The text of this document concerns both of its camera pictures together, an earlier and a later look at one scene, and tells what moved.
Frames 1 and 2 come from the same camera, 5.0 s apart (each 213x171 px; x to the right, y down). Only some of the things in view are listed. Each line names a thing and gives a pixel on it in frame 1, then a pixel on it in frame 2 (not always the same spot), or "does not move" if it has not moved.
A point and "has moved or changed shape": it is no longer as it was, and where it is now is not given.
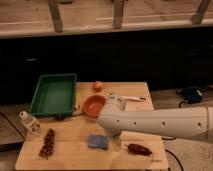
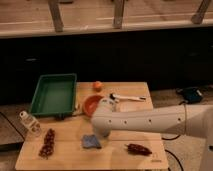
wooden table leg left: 54,8 does not move
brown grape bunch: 49,144 does not move
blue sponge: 95,140 has moved or changed shape
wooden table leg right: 198,17 does not move
